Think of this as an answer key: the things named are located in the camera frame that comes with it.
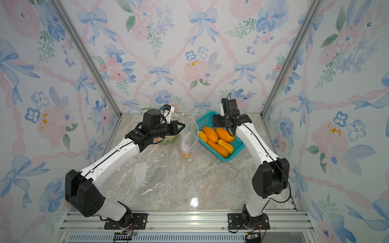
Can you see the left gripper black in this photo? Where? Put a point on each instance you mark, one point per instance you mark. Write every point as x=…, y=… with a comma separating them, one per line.
x=174, y=127

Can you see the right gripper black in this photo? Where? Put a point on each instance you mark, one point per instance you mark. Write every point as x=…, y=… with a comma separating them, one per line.
x=216, y=120

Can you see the clear zip-top bag green print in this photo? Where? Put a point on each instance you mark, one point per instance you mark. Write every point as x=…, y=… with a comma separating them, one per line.
x=158, y=123

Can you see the clear plastic bag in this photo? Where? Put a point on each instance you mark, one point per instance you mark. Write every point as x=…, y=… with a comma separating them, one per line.
x=190, y=139
x=141, y=177

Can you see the small yellow mango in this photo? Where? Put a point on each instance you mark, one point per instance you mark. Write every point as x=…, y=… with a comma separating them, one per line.
x=226, y=146

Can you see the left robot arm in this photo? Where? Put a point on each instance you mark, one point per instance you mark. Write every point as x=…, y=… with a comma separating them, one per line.
x=82, y=187

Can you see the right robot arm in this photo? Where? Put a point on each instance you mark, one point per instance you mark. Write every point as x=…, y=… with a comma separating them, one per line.
x=271, y=176

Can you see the long orange mango front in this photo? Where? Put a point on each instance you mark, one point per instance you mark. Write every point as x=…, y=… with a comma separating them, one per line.
x=218, y=149

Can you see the teal plastic basket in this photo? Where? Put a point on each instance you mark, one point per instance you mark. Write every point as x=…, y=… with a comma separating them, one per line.
x=236, y=142

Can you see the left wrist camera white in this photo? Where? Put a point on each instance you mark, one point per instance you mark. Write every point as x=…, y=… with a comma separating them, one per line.
x=168, y=110

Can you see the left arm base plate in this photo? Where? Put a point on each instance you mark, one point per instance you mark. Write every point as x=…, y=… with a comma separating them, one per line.
x=136, y=221

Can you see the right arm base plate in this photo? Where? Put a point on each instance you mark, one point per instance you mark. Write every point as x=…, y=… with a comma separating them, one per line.
x=245, y=221

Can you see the aluminium frame rail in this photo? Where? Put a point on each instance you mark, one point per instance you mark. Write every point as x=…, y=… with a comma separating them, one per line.
x=285, y=225

